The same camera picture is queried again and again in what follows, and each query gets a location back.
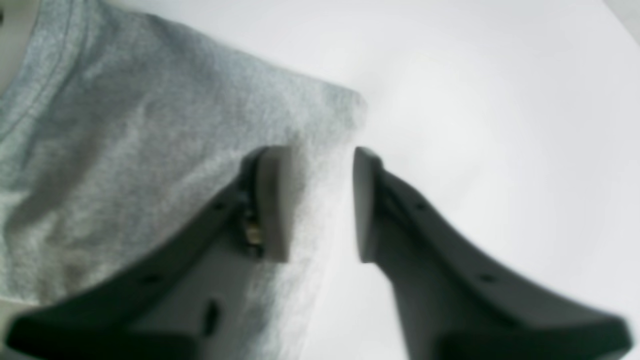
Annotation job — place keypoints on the grey T-shirt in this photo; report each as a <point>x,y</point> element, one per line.
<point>117,128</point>

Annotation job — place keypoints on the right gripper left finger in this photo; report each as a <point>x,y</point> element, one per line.
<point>183,300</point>

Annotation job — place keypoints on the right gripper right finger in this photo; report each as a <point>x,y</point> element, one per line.
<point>454,301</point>

